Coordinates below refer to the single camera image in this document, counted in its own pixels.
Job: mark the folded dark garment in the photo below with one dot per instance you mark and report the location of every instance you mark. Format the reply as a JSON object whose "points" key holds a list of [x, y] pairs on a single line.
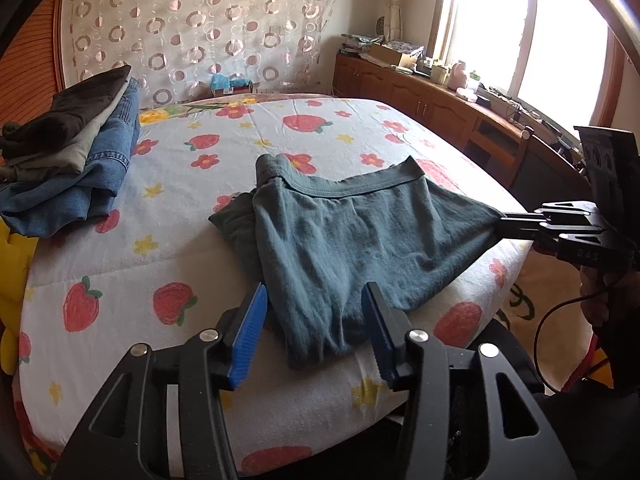
{"points": [[65, 110]]}

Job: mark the pile of folded clothes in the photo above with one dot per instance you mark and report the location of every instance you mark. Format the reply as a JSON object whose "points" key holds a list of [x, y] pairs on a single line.
{"points": [[110, 150]]}

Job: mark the white floral blanket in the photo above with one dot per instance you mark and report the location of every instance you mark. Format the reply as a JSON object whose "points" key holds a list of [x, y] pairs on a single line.
{"points": [[175, 240]]}

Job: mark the lace curtain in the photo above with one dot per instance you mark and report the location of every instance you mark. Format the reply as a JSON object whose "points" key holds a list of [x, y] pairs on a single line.
{"points": [[395, 0]]}

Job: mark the wooden cabinet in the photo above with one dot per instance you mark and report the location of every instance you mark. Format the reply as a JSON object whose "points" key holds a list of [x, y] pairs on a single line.
{"points": [[430, 105]]}

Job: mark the wooden chair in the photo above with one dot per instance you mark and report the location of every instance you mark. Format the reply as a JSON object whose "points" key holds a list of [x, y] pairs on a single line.
{"points": [[500, 145]]}

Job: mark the circle patterned curtain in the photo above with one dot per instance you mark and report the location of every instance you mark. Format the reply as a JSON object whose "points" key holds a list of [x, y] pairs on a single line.
{"points": [[200, 25]]}

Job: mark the teal pants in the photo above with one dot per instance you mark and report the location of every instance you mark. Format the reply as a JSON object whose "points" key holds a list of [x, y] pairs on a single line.
{"points": [[325, 240]]}

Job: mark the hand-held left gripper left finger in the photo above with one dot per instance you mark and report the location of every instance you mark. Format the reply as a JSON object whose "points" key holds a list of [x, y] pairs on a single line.
{"points": [[247, 340]]}

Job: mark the yellow cloth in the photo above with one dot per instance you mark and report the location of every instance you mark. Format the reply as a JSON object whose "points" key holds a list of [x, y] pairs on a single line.
{"points": [[12, 270]]}

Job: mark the person's right hand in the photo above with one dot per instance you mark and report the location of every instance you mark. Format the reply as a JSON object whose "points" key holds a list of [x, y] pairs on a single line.
{"points": [[600, 297]]}

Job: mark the blue toy on bed head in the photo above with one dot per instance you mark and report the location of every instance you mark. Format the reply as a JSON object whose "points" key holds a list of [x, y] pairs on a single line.
{"points": [[225, 82]]}

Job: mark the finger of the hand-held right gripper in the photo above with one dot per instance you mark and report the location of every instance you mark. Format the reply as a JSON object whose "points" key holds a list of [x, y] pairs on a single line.
{"points": [[517, 231], [520, 217]]}

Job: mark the pink figurine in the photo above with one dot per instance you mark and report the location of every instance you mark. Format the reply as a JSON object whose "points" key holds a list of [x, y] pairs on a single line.
{"points": [[460, 76]]}

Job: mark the pile of papers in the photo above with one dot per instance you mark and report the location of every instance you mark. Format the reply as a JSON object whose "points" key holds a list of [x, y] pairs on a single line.
{"points": [[360, 42]]}

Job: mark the small black box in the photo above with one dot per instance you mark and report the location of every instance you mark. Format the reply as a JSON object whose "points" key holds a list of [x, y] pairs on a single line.
{"points": [[484, 101]]}

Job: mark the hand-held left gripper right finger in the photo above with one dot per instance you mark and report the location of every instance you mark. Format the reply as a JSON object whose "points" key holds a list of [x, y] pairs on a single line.
{"points": [[377, 340]]}

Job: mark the cardboard box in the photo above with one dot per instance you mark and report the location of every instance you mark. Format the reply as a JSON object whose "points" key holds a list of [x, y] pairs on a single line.
{"points": [[392, 52]]}

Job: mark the folded khaki garment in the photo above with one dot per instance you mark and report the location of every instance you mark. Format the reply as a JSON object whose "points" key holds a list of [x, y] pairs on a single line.
{"points": [[75, 149]]}

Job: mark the window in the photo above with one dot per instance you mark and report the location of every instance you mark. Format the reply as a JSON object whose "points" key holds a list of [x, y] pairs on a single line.
{"points": [[525, 30]]}

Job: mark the wooden wardrobe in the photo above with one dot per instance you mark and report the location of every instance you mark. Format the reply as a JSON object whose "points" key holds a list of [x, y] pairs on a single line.
{"points": [[30, 60]]}

